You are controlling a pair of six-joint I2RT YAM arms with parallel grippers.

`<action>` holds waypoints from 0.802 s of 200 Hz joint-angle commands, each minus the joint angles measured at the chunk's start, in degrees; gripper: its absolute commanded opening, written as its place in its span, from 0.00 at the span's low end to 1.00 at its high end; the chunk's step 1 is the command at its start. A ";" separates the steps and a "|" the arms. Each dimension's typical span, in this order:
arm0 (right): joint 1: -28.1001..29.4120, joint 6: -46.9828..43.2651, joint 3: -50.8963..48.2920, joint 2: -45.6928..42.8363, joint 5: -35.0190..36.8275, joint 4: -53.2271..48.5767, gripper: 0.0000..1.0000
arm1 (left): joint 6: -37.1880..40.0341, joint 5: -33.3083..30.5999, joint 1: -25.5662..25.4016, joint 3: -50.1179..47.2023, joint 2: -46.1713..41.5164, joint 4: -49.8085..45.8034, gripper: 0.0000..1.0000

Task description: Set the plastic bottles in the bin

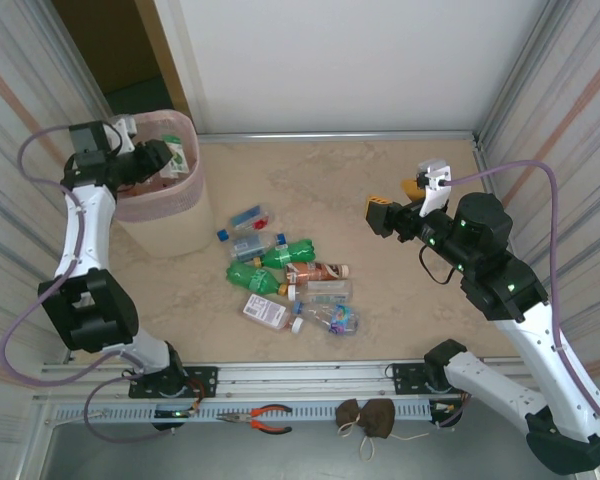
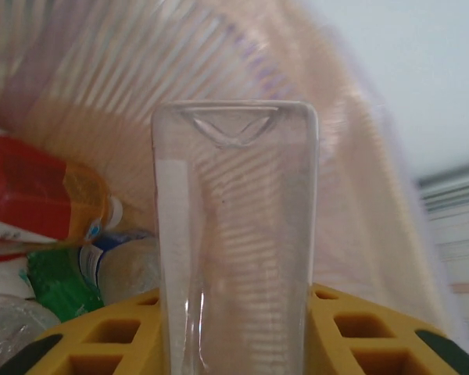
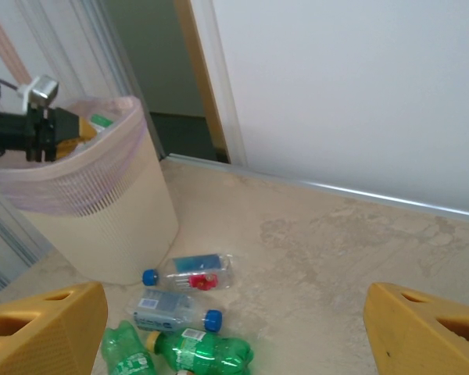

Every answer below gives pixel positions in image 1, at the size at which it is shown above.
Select clear bottle green label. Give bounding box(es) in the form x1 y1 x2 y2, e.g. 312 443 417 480
159 133 190 178

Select pink beige waste bin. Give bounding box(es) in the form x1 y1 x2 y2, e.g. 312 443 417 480
110 110 216 260

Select brown label bottle white cap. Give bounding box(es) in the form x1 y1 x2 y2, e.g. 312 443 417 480
284 260 351 285

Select clear square bottle white cap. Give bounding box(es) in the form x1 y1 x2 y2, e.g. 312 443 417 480
285 279 355 305

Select green bottle yellow cap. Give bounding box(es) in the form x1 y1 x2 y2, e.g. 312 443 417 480
224 260 289 297
252 238 316 269

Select clear bottle colourful purple label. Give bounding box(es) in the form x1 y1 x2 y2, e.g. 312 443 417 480
292 301 361 339

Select clear bottle grey blue label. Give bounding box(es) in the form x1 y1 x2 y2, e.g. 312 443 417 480
228 232 288 263

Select flat clear bottle blue cap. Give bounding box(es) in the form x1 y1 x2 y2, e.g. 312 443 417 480
216 202 276 243

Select brown wooden door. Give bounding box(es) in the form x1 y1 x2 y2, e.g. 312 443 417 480
133 0 197 124

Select brown cloth pouch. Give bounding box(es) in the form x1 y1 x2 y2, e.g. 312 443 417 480
355 398 430 462
334 398 367 439

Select small circuit board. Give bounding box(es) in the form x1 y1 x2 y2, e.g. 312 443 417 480
153 407 199 420

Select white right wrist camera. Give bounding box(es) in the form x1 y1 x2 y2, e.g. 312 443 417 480
415 158 452 219

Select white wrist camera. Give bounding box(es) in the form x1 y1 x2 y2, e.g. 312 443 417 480
110 114 139 154
415 158 452 219

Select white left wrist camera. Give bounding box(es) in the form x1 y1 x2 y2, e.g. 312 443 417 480
110 114 139 154

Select thin black cable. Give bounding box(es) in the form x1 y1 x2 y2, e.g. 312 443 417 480
417 243 461 287

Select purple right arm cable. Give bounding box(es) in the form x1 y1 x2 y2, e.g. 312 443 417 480
443 158 600 459

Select aluminium table edge rail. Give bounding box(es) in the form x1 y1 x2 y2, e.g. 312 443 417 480
197 130 476 146

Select aluminium frame post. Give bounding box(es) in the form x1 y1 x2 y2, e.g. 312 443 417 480
472 0 571 146
27 0 111 119

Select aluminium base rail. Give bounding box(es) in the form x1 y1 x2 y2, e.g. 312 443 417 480
32 360 536 404

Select grey slotted cable duct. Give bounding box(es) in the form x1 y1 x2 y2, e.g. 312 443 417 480
47 399 464 426

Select orange handled pliers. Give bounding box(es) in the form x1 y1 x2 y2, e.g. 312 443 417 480
215 403 294 434

